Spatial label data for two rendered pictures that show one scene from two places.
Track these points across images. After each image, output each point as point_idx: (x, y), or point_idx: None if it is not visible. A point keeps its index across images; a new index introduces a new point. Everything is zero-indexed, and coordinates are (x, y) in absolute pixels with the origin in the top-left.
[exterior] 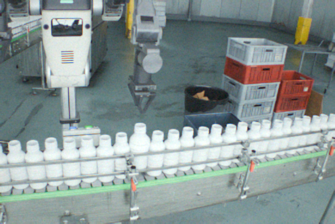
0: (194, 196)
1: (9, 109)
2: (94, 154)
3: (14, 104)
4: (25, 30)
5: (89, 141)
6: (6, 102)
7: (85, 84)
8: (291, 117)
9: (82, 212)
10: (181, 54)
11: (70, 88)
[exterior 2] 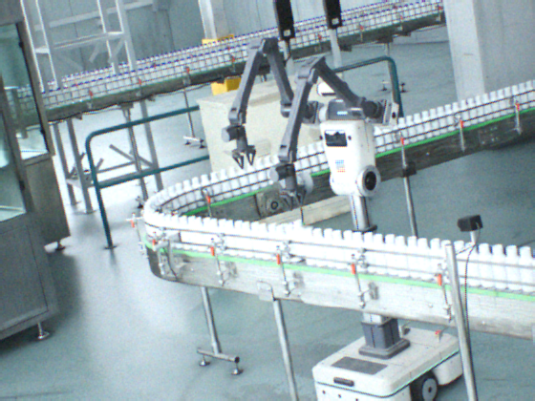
0: (335, 292)
1: (509, 244)
2: (273, 237)
3: (525, 238)
4: (524, 105)
5: (270, 226)
6: (519, 232)
7: (362, 194)
8: None
9: (267, 283)
10: None
11: (353, 197)
